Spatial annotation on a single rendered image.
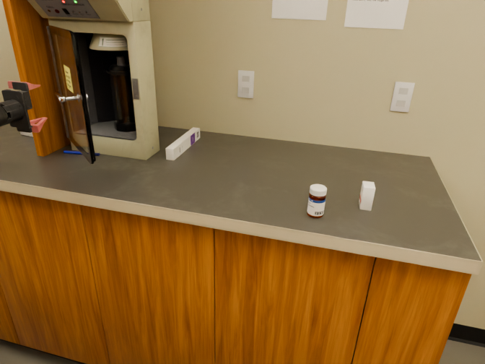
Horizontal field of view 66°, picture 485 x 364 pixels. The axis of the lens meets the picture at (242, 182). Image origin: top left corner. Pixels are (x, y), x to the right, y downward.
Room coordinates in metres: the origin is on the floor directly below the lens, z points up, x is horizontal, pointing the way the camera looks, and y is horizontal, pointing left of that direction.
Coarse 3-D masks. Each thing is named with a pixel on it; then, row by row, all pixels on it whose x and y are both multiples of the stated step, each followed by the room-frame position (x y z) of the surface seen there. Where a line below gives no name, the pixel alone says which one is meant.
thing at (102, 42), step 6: (96, 36) 1.34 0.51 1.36; (102, 36) 1.33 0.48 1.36; (108, 36) 1.33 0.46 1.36; (114, 36) 1.33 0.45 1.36; (120, 36) 1.34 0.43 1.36; (96, 42) 1.33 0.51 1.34; (102, 42) 1.32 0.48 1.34; (108, 42) 1.32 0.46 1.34; (114, 42) 1.32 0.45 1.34; (120, 42) 1.33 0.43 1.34; (126, 42) 1.34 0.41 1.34; (90, 48) 1.34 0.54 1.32; (96, 48) 1.32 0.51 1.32; (102, 48) 1.31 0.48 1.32; (108, 48) 1.31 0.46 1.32; (114, 48) 1.31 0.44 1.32; (120, 48) 1.32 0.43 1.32; (126, 48) 1.33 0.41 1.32
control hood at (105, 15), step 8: (32, 0) 1.26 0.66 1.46; (88, 0) 1.21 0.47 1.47; (96, 0) 1.20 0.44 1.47; (104, 0) 1.19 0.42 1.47; (112, 0) 1.19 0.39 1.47; (120, 0) 1.20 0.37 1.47; (128, 0) 1.25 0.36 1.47; (40, 8) 1.28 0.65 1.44; (96, 8) 1.23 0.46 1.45; (104, 8) 1.22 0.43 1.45; (112, 8) 1.21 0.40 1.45; (120, 8) 1.20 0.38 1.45; (128, 8) 1.24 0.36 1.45; (104, 16) 1.25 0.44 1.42; (112, 16) 1.24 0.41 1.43; (120, 16) 1.23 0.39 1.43; (128, 16) 1.24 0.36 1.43
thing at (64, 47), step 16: (64, 32) 1.15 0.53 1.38; (64, 48) 1.17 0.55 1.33; (64, 64) 1.20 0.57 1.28; (64, 80) 1.24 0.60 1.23; (80, 80) 1.09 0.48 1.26; (64, 96) 1.28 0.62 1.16; (80, 96) 1.09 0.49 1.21; (80, 112) 1.12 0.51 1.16; (80, 128) 1.15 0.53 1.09; (80, 144) 1.18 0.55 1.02
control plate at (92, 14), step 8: (40, 0) 1.25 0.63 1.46; (48, 0) 1.25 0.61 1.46; (56, 0) 1.24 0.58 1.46; (64, 0) 1.23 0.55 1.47; (72, 0) 1.22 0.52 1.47; (80, 0) 1.21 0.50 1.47; (48, 8) 1.27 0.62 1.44; (56, 8) 1.27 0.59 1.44; (64, 8) 1.26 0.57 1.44; (72, 8) 1.25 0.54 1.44; (80, 8) 1.24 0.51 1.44; (88, 8) 1.23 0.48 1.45; (48, 16) 1.30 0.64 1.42; (56, 16) 1.29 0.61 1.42; (64, 16) 1.29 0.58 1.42; (72, 16) 1.28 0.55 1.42; (80, 16) 1.27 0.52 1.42; (88, 16) 1.26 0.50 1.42; (96, 16) 1.25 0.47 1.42
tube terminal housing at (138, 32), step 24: (144, 0) 1.34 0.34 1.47; (72, 24) 1.32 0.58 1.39; (96, 24) 1.30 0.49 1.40; (120, 24) 1.28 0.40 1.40; (144, 24) 1.33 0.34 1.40; (144, 48) 1.32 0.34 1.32; (144, 72) 1.31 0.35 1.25; (144, 96) 1.29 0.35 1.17; (144, 120) 1.28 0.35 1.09; (72, 144) 1.34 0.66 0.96; (96, 144) 1.32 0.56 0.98; (120, 144) 1.29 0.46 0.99; (144, 144) 1.26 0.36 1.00
